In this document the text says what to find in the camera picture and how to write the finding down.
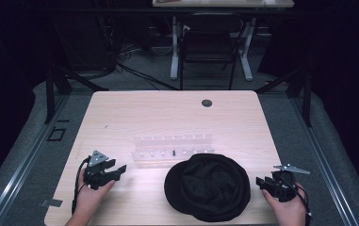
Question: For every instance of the black tape strip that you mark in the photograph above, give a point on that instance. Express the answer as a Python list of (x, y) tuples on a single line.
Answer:
[(62, 121)]

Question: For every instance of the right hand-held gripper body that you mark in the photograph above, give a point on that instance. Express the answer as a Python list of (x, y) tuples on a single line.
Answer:
[(284, 186)]

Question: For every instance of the black tape square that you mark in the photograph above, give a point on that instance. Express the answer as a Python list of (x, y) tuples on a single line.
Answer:
[(49, 134)]

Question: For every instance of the dark round table grommet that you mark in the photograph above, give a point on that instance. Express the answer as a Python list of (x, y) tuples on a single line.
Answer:
[(206, 103)]

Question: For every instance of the grey tape piece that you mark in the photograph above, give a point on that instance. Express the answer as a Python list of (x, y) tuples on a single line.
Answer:
[(51, 202)]

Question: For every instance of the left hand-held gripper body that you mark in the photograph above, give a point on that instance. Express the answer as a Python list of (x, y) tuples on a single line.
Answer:
[(96, 171)]

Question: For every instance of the person's right hand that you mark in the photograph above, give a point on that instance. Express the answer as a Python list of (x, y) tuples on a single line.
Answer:
[(288, 212)]

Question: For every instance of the white-legged background desk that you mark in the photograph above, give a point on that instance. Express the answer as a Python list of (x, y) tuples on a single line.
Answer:
[(215, 3)]

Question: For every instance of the black cap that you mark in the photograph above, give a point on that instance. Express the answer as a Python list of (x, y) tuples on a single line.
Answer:
[(208, 188)]

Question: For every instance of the aluminium floor rail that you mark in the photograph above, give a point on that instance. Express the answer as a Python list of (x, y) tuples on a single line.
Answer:
[(324, 163), (20, 169)]

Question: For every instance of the person's left hand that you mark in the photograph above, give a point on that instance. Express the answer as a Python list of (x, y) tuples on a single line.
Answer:
[(90, 197)]

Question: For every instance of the black metal stand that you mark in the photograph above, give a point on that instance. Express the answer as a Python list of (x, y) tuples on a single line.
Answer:
[(50, 94), (307, 100)]

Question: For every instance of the clear acrylic peg rack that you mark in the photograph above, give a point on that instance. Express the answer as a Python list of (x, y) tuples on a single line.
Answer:
[(167, 146)]

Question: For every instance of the black chair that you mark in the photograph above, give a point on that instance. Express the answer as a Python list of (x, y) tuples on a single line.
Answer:
[(207, 44)]

